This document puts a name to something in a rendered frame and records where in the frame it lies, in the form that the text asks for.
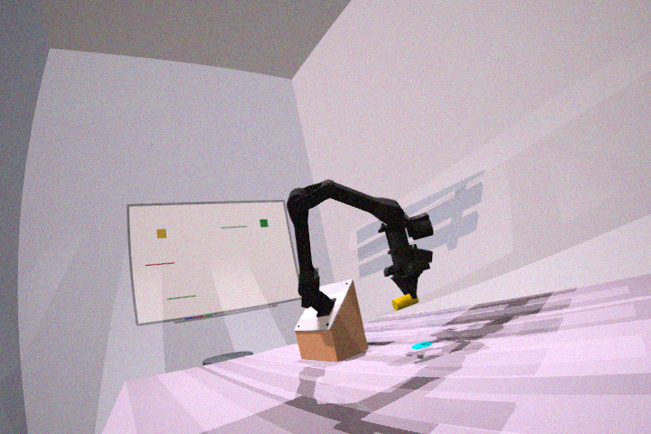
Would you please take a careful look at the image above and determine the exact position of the yellow cylinder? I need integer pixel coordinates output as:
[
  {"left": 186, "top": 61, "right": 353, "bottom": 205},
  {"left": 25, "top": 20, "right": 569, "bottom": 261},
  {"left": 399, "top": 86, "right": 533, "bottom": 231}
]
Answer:
[{"left": 392, "top": 294, "right": 419, "bottom": 310}]

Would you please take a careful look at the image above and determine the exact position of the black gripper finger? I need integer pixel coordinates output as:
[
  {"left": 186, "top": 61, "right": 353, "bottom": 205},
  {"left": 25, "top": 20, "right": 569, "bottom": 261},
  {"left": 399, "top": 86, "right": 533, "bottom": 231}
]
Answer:
[
  {"left": 391, "top": 275, "right": 409, "bottom": 296},
  {"left": 401, "top": 271, "right": 423, "bottom": 299}
]

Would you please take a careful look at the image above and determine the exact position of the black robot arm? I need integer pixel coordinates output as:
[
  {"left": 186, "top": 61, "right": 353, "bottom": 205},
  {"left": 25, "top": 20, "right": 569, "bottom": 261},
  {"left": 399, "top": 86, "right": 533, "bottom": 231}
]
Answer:
[{"left": 287, "top": 179, "right": 433, "bottom": 317}]

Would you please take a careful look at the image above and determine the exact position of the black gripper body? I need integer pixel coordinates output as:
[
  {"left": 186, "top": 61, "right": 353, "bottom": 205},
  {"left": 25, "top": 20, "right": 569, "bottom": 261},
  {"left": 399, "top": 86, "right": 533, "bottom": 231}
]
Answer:
[{"left": 383, "top": 242, "right": 430, "bottom": 277}]

